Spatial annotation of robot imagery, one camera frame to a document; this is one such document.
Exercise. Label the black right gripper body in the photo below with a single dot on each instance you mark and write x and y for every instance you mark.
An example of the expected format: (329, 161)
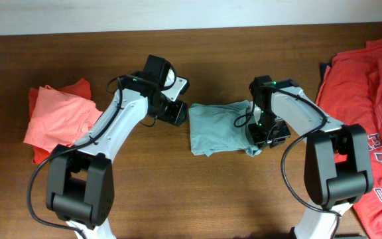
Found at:
(268, 131)

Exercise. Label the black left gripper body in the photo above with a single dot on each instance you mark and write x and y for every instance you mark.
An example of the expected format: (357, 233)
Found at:
(168, 109)

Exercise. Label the light blue t-shirt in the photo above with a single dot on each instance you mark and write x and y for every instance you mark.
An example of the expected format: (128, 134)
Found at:
(216, 128)

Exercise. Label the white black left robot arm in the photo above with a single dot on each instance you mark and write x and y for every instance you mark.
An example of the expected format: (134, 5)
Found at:
(80, 189)

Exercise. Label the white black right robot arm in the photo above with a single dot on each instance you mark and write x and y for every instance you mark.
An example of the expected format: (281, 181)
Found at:
(337, 168)

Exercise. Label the folded red shirt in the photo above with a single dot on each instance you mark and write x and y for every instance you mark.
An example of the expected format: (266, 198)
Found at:
(78, 88)

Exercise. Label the red printed t-shirt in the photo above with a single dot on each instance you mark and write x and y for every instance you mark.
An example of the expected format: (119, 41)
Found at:
(351, 92)

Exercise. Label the folded pink shirt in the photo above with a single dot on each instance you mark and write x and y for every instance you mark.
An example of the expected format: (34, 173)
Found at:
(61, 119)

